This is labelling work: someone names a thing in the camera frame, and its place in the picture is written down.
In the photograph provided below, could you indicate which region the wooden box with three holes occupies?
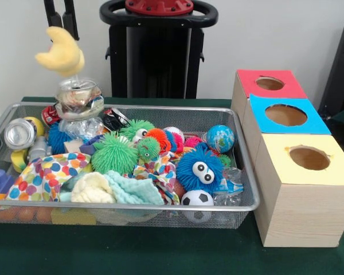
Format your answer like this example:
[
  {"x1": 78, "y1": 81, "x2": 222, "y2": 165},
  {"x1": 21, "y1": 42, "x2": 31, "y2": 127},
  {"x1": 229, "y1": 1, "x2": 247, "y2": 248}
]
[{"x1": 230, "y1": 69, "x2": 344, "y2": 248}]

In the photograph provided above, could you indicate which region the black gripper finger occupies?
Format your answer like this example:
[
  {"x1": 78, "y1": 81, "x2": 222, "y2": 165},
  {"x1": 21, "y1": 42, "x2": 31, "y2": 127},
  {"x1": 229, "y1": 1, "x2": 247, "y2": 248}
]
[
  {"x1": 44, "y1": 0, "x2": 61, "y2": 29},
  {"x1": 62, "y1": 0, "x2": 80, "y2": 41}
]

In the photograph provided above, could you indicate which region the black and white soccer ball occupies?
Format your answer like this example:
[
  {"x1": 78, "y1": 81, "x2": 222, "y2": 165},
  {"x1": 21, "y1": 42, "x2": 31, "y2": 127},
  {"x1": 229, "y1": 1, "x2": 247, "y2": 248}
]
[{"x1": 180, "y1": 189, "x2": 215, "y2": 206}]

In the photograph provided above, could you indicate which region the black upright panel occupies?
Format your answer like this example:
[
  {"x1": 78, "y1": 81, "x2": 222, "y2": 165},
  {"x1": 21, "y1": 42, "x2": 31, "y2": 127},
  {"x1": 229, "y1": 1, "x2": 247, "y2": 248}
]
[{"x1": 318, "y1": 18, "x2": 344, "y2": 115}]

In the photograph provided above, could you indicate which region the mint green cloth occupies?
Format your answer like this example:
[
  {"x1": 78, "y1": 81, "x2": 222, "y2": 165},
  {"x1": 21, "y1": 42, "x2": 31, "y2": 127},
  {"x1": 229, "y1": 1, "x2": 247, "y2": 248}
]
[{"x1": 103, "y1": 170, "x2": 165, "y2": 205}]

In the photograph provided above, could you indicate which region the cream yellow cloth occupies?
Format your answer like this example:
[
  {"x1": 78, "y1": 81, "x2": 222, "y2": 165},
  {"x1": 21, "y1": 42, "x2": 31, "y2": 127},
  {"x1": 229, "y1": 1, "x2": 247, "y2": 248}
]
[{"x1": 71, "y1": 172, "x2": 117, "y2": 203}]

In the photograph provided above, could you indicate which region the blue spiky ball with eyes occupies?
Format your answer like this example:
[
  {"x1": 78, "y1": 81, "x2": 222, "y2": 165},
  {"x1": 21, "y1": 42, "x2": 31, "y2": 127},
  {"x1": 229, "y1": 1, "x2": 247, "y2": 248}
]
[{"x1": 175, "y1": 142, "x2": 225, "y2": 192}]

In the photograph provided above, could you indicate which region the yellow plush duck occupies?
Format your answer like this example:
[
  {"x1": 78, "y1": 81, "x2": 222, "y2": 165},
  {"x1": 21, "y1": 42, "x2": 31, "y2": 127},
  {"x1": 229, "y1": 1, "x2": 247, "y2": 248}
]
[{"x1": 34, "y1": 26, "x2": 85, "y2": 78}]

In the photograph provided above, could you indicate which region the silver wire mesh bin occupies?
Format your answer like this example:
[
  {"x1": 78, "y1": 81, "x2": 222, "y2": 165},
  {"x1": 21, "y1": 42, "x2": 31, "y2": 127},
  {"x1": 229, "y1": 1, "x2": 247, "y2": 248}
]
[{"x1": 0, "y1": 101, "x2": 261, "y2": 230}]

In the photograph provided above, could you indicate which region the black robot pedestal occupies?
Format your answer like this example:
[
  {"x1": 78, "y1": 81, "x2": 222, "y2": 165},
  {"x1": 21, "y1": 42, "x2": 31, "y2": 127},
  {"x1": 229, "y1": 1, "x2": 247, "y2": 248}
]
[{"x1": 99, "y1": 0, "x2": 219, "y2": 100}]

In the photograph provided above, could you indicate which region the blue globe ball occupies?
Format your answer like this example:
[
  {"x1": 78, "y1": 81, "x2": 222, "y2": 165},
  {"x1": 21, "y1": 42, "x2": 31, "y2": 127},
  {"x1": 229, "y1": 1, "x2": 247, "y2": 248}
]
[{"x1": 206, "y1": 124, "x2": 235, "y2": 154}]

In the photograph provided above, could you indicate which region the large green spiky ball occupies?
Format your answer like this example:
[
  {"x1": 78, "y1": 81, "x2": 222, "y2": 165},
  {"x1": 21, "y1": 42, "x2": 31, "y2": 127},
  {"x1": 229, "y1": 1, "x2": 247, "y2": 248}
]
[{"x1": 91, "y1": 131, "x2": 139, "y2": 175}]

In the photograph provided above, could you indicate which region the silver metal can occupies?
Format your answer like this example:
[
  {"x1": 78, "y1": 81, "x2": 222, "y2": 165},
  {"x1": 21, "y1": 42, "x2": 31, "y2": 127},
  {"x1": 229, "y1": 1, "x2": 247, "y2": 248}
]
[{"x1": 4, "y1": 117, "x2": 38, "y2": 151}]

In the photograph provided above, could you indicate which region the crushed printed metal can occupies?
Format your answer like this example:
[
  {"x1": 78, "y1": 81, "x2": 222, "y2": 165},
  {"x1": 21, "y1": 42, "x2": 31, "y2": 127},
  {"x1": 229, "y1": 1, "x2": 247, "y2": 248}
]
[{"x1": 54, "y1": 76, "x2": 105, "y2": 121}]

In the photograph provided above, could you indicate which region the purple building block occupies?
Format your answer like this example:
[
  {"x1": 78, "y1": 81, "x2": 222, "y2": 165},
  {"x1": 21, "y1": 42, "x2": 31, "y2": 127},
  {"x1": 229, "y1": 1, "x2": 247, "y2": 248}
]
[{"x1": 0, "y1": 168, "x2": 17, "y2": 195}]

